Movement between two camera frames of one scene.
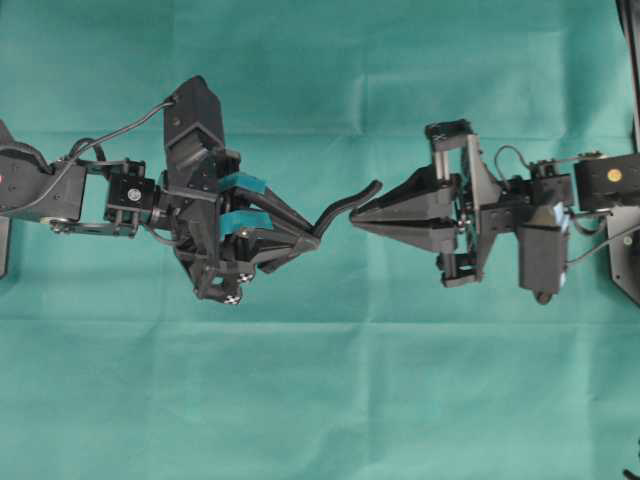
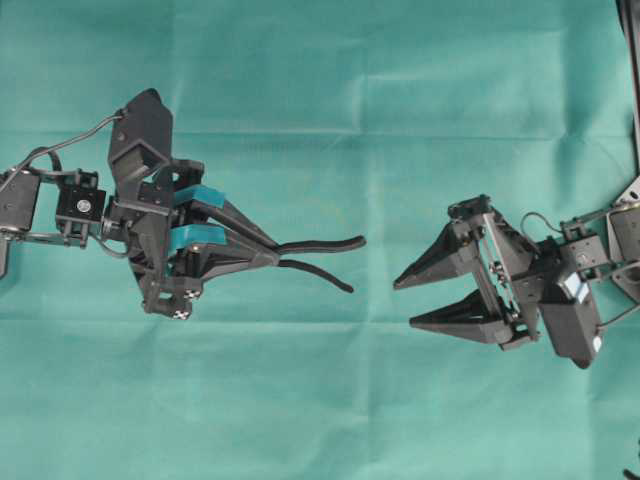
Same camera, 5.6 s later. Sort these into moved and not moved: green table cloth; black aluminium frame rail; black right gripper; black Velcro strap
Moved: black right gripper; black Velcro strap
Not moved: black aluminium frame rail; green table cloth
